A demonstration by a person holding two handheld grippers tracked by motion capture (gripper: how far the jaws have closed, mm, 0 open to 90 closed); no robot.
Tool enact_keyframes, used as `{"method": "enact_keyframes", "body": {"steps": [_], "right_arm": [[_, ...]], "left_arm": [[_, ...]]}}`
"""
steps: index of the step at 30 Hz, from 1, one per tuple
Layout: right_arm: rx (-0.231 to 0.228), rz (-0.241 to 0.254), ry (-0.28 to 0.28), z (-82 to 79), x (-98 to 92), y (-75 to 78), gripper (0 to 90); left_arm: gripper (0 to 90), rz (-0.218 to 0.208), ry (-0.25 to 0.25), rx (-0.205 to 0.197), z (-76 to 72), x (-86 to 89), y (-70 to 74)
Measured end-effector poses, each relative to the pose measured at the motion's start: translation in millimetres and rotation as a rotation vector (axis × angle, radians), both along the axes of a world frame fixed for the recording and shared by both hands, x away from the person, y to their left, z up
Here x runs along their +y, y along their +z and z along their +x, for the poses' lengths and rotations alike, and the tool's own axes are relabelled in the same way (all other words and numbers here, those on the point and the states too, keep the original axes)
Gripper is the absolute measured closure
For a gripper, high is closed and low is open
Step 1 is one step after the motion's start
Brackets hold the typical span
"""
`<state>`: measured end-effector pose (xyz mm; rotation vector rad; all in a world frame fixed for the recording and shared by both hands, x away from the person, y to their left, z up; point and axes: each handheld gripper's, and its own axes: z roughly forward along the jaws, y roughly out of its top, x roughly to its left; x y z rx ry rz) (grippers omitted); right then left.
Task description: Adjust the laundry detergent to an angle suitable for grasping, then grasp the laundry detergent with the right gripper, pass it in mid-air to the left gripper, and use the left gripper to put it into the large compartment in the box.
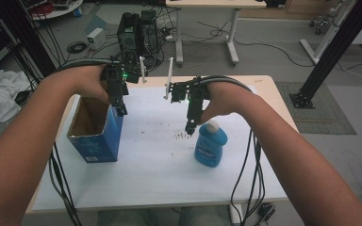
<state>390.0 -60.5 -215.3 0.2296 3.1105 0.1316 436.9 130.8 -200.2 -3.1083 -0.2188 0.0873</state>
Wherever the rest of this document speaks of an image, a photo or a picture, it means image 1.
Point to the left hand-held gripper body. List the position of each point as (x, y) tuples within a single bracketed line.
[(115, 78)]

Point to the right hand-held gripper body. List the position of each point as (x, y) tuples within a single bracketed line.
[(194, 100)]

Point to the blue bottle with white cap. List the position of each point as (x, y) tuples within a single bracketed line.
[(210, 144)]

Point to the person's right hand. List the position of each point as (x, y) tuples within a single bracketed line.
[(226, 100)]

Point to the person's left hand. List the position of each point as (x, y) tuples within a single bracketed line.
[(81, 81)]

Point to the blue cardboard box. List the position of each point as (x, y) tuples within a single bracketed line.
[(97, 138)]

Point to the small white box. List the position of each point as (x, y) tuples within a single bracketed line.
[(96, 38)]

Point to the black computer tower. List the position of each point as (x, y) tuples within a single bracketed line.
[(138, 34)]

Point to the white table mat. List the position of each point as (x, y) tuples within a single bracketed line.
[(151, 169)]

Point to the round white table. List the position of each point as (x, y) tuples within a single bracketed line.
[(59, 11)]

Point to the white-legged desk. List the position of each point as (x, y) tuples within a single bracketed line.
[(215, 3)]

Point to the black equipment rack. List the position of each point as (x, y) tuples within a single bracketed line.
[(22, 34)]

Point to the black power adapter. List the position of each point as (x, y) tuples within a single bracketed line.
[(266, 212)]

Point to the white cloth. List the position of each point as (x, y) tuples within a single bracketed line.
[(0, 94)]

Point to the grey floor mat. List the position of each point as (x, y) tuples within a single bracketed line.
[(323, 109)]

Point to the white metal stand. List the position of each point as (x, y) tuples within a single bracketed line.
[(323, 40)]

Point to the black metal post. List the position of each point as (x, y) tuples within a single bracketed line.
[(336, 53)]

